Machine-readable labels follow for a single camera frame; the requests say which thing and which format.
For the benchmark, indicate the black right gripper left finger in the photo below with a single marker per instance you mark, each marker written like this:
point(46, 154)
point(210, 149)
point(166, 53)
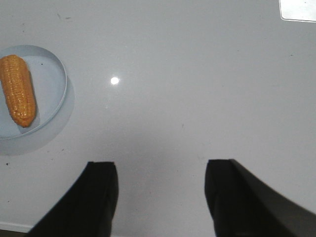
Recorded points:
point(87, 208)

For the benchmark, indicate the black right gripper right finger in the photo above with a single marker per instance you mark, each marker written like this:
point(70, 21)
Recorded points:
point(241, 205)

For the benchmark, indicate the light blue plate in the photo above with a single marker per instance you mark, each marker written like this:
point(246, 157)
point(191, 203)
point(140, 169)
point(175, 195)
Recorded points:
point(49, 80)

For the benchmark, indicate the orange corn cob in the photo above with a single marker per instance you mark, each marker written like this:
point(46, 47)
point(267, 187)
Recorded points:
point(18, 90)

